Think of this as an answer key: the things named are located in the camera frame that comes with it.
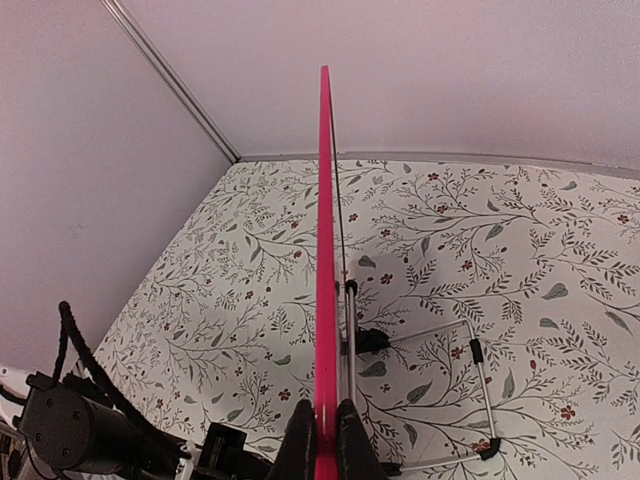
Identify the metal wire whiteboard stand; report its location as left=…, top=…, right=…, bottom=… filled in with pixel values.
left=338, top=280, right=502, bottom=479

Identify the pink framed whiteboard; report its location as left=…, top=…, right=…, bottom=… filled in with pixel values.
left=314, top=66, right=339, bottom=480

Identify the black whiteboard stand foot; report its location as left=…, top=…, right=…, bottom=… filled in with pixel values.
left=355, top=328, right=391, bottom=355

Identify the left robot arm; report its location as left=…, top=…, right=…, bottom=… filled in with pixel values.
left=1, top=365, right=200, bottom=479

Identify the floral patterned table mat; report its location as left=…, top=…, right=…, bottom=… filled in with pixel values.
left=96, top=160, right=639, bottom=479

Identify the left aluminium frame post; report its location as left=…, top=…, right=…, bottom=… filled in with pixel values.
left=101, top=0, right=242, bottom=165

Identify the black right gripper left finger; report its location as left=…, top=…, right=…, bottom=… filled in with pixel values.
left=267, top=399, right=317, bottom=480

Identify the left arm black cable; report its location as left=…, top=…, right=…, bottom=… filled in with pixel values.
left=51, top=299, right=181, bottom=451

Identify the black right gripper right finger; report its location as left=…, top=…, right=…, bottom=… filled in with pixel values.
left=336, top=399, right=388, bottom=480

